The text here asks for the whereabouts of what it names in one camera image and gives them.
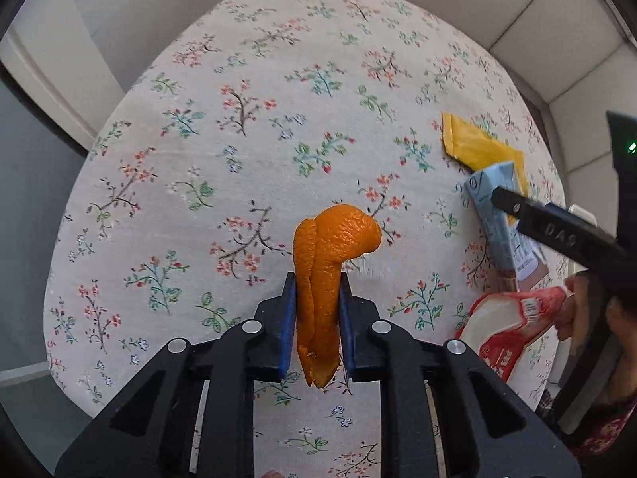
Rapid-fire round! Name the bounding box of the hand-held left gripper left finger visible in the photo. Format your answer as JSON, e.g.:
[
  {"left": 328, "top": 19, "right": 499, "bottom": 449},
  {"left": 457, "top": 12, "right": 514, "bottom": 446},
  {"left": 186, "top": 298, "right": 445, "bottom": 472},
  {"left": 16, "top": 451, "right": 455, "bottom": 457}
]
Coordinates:
[{"left": 55, "top": 273, "right": 299, "bottom": 478}]

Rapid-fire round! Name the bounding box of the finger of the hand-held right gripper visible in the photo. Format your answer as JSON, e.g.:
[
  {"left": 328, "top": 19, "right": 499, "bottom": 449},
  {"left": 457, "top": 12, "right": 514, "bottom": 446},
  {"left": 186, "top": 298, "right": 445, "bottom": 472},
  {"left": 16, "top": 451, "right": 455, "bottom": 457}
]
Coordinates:
[{"left": 490, "top": 186, "right": 528, "bottom": 222}]

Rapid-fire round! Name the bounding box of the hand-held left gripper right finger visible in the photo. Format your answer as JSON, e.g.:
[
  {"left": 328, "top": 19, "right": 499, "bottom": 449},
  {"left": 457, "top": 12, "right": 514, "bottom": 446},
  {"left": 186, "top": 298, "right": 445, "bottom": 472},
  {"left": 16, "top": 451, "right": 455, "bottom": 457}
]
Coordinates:
[{"left": 338, "top": 273, "right": 583, "bottom": 478}]

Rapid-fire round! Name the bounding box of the light blue wrapper packet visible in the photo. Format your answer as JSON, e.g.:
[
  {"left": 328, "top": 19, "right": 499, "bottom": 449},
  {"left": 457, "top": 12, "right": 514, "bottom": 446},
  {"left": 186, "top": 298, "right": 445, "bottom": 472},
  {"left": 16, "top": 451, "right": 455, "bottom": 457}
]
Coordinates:
[{"left": 463, "top": 159, "right": 551, "bottom": 292}]

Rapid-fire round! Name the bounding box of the large orange peel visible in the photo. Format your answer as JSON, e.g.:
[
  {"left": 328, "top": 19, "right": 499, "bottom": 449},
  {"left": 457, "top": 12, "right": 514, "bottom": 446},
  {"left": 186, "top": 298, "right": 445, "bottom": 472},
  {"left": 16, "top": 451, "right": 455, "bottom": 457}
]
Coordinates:
[{"left": 293, "top": 204, "right": 383, "bottom": 389}]

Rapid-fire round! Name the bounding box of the person's right hand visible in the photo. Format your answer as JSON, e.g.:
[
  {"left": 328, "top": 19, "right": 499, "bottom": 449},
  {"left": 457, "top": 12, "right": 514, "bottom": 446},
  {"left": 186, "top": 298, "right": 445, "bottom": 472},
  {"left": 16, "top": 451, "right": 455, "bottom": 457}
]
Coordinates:
[{"left": 555, "top": 271, "right": 593, "bottom": 354}]

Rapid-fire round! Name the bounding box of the yellow padded packet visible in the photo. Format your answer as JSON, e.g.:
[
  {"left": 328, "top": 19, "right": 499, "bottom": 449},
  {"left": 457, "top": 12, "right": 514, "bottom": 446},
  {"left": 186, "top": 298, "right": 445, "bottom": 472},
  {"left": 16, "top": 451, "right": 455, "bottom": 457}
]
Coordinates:
[{"left": 440, "top": 112, "right": 527, "bottom": 195}]

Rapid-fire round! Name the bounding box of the red and white wrapper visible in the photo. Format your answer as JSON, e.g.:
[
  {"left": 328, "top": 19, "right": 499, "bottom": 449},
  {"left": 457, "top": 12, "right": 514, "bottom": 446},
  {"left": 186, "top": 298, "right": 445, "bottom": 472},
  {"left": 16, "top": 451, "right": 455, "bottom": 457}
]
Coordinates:
[{"left": 454, "top": 286, "right": 568, "bottom": 384}]

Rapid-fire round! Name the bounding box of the red patterned clothing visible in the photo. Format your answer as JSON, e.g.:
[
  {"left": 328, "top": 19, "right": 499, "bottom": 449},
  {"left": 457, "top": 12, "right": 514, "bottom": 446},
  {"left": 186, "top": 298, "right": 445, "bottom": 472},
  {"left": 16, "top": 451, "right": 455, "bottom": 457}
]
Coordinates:
[{"left": 537, "top": 391, "right": 637, "bottom": 465}]

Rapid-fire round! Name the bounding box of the floral tablecloth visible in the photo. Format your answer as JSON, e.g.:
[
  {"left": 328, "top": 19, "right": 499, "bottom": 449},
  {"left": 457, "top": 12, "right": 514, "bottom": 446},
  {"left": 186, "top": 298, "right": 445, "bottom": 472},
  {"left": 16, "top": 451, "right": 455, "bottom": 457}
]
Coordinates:
[{"left": 42, "top": 0, "right": 571, "bottom": 478}]

